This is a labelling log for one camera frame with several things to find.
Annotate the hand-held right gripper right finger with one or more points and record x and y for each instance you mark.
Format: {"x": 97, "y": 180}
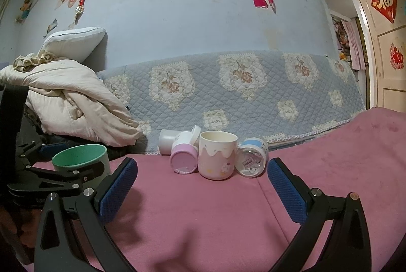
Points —
{"x": 285, "y": 192}

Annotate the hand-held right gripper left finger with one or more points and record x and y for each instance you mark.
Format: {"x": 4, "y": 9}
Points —
{"x": 116, "y": 192}

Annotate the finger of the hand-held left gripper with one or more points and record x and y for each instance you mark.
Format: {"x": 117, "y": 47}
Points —
{"x": 63, "y": 177}
{"x": 50, "y": 149}

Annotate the green cup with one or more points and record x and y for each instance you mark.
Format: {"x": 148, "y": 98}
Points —
{"x": 79, "y": 154}

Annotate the blue-bottomed white cup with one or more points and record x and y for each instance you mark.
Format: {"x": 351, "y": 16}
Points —
{"x": 252, "y": 159}

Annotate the plain white cup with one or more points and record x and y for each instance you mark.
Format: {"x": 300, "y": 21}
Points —
{"x": 165, "y": 142}

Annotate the pink-bottomed white cup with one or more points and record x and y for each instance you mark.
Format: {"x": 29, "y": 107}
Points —
{"x": 184, "y": 160}

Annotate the pink cup with drip pattern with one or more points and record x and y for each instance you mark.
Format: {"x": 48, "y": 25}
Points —
{"x": 217, "y": 156}

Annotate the dark cloth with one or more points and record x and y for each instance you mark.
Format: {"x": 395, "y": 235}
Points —
{"x": 73, "y": 140}

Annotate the beige duvet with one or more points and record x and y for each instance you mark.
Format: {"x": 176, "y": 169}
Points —
{"x": 79, "y": 100}

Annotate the pink blanket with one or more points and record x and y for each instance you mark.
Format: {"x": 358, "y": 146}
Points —
{"x": 206, "y": 221}

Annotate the white pillow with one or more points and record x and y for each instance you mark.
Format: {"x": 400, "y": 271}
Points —
{"x": 74, "y": 43}

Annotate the grey floral quilted cover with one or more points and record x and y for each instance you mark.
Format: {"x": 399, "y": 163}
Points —
{"x": 253, "y": 94}

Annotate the cream door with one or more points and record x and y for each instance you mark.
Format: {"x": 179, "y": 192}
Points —
{"x": 383, "y": 81}

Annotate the pink hanging towel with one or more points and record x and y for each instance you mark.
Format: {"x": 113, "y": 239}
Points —
{"x": 353, "y": 43}

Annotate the small red door sticker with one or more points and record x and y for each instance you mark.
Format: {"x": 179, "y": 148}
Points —
{"x": 397, "y": 56}

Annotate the cartoon wall sticker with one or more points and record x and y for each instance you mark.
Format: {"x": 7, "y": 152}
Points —
{"x": 23, "y": 10}

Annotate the paper wall sticker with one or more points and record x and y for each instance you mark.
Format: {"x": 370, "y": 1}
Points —
{"x": 62, "y": 0}

